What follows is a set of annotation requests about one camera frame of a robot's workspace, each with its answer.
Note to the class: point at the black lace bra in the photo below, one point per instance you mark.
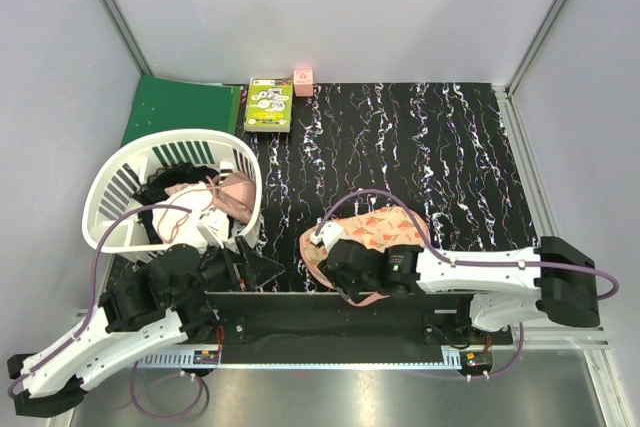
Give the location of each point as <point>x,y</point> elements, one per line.
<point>154,190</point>

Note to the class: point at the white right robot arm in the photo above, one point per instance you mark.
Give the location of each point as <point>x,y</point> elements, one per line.
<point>553,280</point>

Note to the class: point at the green card box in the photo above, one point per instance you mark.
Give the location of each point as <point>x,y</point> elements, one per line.
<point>269,105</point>

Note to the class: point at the white slotted cable duct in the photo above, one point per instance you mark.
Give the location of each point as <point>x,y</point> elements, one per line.
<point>181,359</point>

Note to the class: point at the small pink box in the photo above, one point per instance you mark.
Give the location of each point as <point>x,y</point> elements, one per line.
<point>303,82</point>

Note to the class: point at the pink mesh bra laundry bag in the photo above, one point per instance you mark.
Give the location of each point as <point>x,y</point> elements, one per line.
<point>379,230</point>

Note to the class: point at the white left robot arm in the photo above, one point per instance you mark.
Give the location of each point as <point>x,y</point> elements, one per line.
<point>162,303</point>

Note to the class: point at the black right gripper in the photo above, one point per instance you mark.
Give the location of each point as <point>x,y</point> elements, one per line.
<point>337,280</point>

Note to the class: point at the black patterned table mat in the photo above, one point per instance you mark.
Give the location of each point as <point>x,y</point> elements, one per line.
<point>442,148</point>

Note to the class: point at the white bra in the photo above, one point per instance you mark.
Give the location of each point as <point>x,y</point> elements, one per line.
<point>178,225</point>

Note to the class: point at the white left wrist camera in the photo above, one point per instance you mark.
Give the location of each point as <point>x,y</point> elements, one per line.
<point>214,227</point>

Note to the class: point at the white plastic laundry basket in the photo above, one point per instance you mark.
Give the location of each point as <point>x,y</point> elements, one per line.
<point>116,224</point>

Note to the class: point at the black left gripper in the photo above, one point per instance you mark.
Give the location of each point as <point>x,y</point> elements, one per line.
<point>253,268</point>

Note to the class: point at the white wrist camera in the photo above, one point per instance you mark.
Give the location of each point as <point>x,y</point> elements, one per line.
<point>214,227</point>
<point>328,235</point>

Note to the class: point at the green cutting mat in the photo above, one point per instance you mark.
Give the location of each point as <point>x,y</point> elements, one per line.
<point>162,105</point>

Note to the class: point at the pink satin bra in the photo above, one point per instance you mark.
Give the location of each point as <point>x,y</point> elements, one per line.
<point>234,194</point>

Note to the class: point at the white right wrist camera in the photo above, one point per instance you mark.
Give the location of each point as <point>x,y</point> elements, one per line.
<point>328,235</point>

